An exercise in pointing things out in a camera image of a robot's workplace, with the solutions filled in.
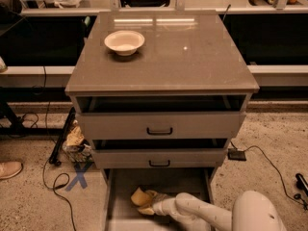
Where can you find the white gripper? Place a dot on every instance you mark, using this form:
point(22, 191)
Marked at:
point(163, 203)

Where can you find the grey drawer cabinet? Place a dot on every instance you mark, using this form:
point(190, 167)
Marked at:
point(189, 53)

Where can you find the middle grey drawer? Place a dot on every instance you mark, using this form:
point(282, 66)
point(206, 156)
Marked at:
point(180, 152)

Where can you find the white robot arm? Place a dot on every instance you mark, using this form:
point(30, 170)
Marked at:
point(251, 211)

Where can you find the black top drawer handle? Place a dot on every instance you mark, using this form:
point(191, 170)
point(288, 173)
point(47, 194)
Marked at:
point(166, 132)

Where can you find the bottom grey drawer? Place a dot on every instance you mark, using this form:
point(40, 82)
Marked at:
point(120, 214)

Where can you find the black device right floor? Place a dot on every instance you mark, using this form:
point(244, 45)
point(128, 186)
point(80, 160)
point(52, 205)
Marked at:
point(301, 183)

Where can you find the black drawer handle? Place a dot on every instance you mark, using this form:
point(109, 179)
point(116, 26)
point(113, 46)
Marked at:
point(161, 164)
point(166, 132)

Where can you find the crumpled snack bags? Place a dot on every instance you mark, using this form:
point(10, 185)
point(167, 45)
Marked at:
point(75, 147)

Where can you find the grey drawer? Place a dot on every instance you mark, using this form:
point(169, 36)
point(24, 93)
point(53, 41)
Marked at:
point(180, 152)
point(120, 214)
point(190, 116)

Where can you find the black middle drawer handle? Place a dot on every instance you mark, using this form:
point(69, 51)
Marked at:
point(161, 164)

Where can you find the black foot pedal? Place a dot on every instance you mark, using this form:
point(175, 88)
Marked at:
point(236, 155)

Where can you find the top grey drawer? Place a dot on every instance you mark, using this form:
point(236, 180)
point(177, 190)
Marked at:
point(190, 116)

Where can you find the black bar on floor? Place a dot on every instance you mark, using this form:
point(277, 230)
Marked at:
point(53, 159)

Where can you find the white bowl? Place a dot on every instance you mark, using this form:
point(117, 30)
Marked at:
point(124, 43)

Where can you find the yellow sponge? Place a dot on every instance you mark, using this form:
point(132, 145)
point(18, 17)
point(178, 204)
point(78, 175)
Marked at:
point(140, 198)

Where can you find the tan shoe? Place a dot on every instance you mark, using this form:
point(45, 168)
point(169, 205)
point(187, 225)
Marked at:
point(9, 169)

